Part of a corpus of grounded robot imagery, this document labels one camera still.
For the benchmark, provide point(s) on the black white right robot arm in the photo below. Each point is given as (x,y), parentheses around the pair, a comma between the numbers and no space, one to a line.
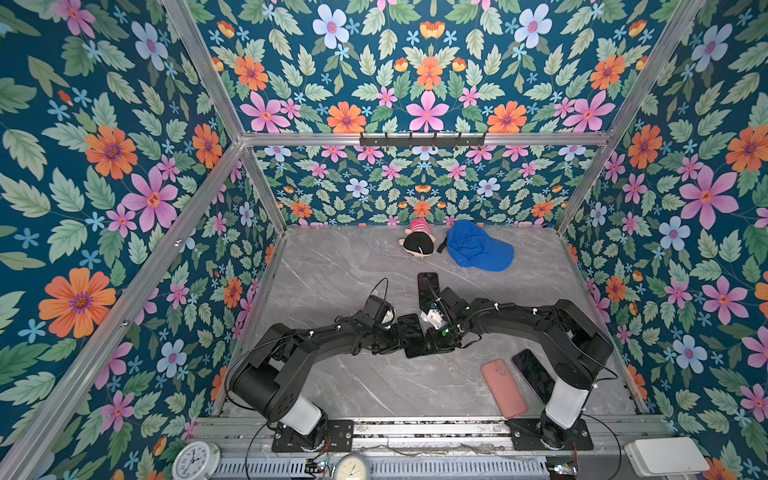
(576,347)

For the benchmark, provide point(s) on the round timer gauge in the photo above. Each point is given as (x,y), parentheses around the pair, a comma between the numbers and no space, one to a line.
(352,467)

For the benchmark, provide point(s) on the blue baseball cap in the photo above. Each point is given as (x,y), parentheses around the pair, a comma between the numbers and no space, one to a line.
(472,247)

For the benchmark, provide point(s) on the black hook rail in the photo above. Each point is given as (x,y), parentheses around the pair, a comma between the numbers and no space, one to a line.
(411,139)

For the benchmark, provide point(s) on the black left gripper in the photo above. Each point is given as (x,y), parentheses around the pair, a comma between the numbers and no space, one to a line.
(395,346)

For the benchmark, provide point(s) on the light blue phone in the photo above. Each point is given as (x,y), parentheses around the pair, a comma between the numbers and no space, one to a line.
(414,355)

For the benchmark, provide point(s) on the white rectangular box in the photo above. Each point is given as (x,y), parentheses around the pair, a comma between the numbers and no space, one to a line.
(678,456)

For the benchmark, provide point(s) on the plush doll pink striped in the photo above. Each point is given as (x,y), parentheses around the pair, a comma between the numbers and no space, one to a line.
(419,240)

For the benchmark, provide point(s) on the white round clock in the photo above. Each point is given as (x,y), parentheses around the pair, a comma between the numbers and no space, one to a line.
(198,460)

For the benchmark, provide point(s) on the black smartphone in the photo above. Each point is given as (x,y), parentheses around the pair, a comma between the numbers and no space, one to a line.
(535,374)
(427,288)

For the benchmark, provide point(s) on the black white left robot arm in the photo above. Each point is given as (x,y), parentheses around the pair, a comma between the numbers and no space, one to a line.
(271,376)

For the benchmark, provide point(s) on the aluminium front rail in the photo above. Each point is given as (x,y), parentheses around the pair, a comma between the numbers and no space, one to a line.
(439,433)

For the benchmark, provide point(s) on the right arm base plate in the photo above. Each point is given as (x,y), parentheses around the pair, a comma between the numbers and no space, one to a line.
(527,434)

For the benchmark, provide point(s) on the white vented strip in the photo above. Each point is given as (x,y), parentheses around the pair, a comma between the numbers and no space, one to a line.
(387,468)

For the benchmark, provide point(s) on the pink phone case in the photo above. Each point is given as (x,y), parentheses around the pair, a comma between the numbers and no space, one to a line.
(504,390)

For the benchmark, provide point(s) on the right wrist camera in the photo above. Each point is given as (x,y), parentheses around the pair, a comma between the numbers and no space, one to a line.
(433,317)

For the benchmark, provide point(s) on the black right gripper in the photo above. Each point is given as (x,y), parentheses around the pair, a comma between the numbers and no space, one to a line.
(434,346)

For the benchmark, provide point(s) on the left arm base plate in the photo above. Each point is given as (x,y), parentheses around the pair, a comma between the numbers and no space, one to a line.
(328,436)

